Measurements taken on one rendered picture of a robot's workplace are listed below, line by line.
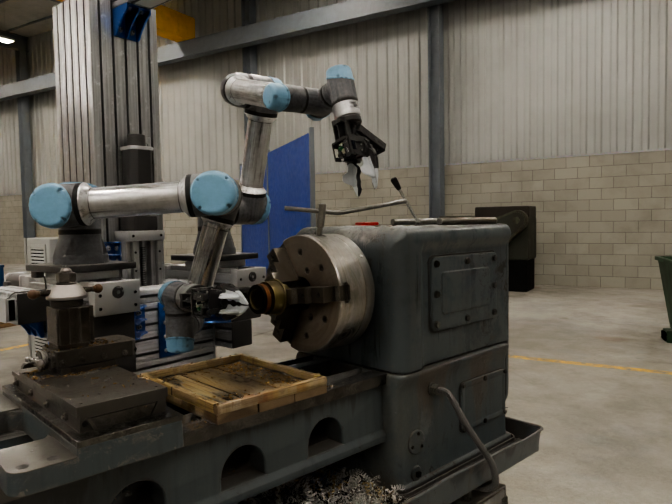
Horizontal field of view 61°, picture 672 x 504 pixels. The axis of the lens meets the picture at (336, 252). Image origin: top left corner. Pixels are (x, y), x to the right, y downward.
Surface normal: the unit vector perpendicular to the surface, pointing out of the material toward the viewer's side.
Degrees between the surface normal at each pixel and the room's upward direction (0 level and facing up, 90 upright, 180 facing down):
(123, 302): 90
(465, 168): 90
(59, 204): 90
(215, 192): 90
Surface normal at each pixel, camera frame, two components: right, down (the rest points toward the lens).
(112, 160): 0.78, 0.02
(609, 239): -0.51, 0.05
